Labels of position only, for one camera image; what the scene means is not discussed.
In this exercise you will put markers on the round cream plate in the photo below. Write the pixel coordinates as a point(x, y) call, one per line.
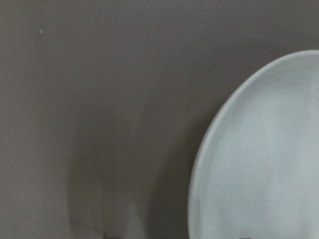
point(256, 174)

